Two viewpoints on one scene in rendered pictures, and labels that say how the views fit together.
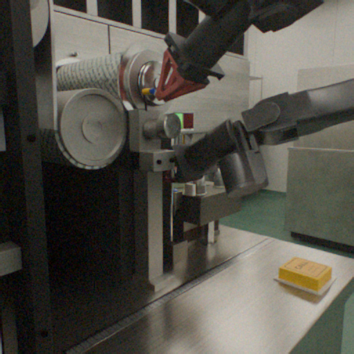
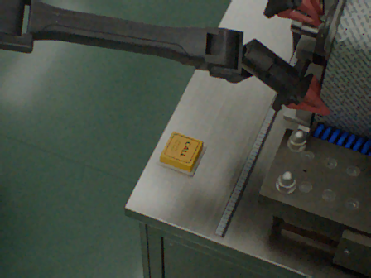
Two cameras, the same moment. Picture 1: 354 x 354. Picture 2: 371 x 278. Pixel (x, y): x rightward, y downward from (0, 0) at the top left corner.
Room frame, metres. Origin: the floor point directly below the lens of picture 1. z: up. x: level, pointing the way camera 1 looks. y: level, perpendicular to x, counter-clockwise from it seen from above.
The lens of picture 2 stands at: (1.39, -0.54, 2.29)
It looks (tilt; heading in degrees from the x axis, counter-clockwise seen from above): 56 degrees down; 159
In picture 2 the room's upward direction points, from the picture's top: 1 degrees clockwise
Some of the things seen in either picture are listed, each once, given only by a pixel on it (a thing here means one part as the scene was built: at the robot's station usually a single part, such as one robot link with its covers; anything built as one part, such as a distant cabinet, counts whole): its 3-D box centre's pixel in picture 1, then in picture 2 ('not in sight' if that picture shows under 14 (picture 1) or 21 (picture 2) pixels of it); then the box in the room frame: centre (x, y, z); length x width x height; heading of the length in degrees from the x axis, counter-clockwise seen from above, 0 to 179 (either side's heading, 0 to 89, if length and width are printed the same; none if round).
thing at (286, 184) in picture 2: (220, 177); (286, 179); (0.77, -0.11, 1.05); 0.04 x 0.04 x 0.04
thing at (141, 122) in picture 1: (153, 199); (308, 69); (0.55, 0.04, 1.05); 0.06 x 0.05 x 0.31; 47
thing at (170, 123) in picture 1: (169, 126); (298, 21); (0.53, 0.01, 1.18); 0.04 x 0.02 x 0.04; 137
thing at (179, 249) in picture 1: (135, 236); not in sight; (0.73, 0.09, 0.92); 0.28 x 0.04 x 0.04; 47
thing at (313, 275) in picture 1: (305, 272); (181, 151); (0.56, -0.24, 0.91); 0.07 x 0.07 x 0.02; 47
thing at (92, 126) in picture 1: (56, 126); not in sight; (0.60, 0.22, 1.17); 0.26 x 0.12 x 0.12; 47
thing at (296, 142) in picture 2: (198, 183); (297, 137); (0.69, -0.05, 1.05); 0.04 x 0.04 x 0.04
